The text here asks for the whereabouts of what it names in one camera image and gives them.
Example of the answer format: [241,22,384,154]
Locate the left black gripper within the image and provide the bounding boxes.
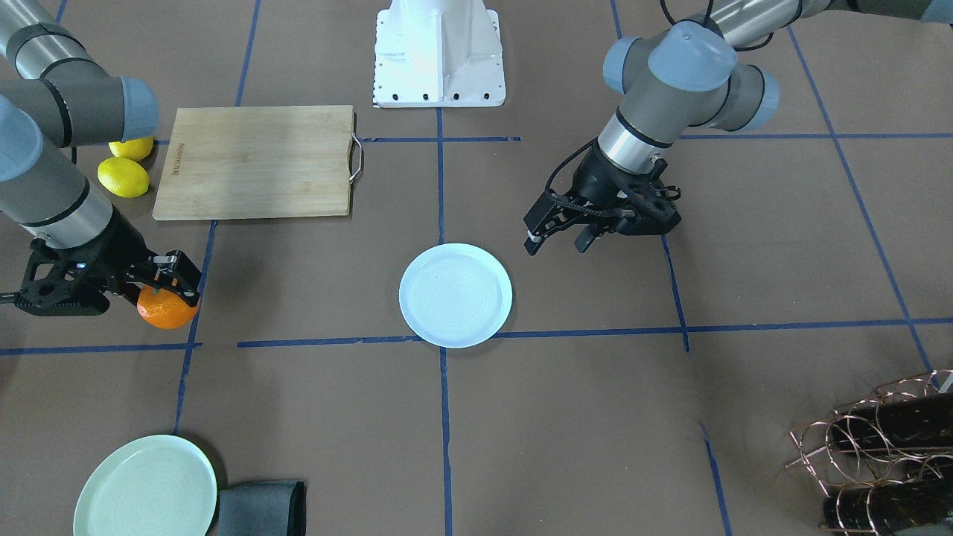
[523,143,681,255]

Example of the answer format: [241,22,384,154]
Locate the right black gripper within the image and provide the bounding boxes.
[13,209,201,318]

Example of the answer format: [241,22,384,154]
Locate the orange fruit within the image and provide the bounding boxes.
[136,287,200,330]

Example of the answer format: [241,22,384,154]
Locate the light blue plate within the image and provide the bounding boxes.
[398,242,514,348]

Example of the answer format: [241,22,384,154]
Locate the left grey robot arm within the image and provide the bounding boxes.
[523,1,951,255]

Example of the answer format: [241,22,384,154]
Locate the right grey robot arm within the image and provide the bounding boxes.
[1,1,201,316]

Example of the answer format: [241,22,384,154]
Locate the light green plate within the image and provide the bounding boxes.
[72,435,218,535]

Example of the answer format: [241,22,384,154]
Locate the lower yellow lemon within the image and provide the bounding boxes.
[98,156,150,198]

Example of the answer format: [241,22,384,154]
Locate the yellow lemon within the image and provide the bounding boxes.
[108,136,156,162]
[98,156,150,198]

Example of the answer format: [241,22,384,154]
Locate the bamboo cutting board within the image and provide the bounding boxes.
[153,105,362,221]

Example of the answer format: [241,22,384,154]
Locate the upper yellow lemon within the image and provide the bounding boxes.
[108,136,156,162]

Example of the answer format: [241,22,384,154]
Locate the dark green wine bottle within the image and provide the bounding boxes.
[829,392,952,453]

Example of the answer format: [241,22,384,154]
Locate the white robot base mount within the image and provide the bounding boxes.
[372,1,507,109]

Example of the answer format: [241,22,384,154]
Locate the copper wire wine rack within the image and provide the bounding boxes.
[788,369,951,535]

